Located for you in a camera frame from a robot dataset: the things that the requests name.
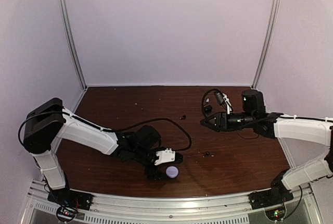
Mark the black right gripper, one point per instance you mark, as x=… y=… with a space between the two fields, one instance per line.
x=221 y=122

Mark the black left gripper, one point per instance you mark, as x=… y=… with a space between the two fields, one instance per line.
x=154 y=174

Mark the lilac earbud charging case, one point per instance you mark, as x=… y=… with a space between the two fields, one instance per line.
x=172 y=172

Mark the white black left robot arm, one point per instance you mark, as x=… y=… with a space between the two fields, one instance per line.
x=52 y=121

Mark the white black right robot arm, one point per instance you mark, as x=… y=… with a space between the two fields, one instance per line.
x=309 y=138

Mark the black earbud charging case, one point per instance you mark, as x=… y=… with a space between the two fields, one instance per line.
x=207 y=108

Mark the left controller circuit board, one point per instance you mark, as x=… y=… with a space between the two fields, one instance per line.
x=65 y=214

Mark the controller circuit board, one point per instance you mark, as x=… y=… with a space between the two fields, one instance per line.
x=275 y=214
x=65 y=214

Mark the right controller circuit board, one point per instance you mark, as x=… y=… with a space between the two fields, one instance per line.
x=275 y=214

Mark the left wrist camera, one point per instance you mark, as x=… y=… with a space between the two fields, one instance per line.
x=164 y=156

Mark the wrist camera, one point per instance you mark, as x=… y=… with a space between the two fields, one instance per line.
x=223 y=101
x=164 y=156

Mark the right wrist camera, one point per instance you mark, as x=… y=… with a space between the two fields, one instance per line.
x=223 y=101

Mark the right aluminium corner post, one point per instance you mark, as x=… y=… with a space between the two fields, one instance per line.
x=275 y=5

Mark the aluminium corner post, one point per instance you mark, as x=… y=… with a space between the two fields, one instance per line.
x=275 y=5
x=71 y=44

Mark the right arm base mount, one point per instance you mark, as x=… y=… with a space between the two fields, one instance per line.
x=270 y=198

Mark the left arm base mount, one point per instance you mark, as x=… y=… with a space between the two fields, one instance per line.
x=70 y=198

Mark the aluminium front rail frame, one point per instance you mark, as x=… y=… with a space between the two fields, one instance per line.
x=230 y=208

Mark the left aluminium corner post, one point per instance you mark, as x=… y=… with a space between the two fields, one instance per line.
x=71 y=44

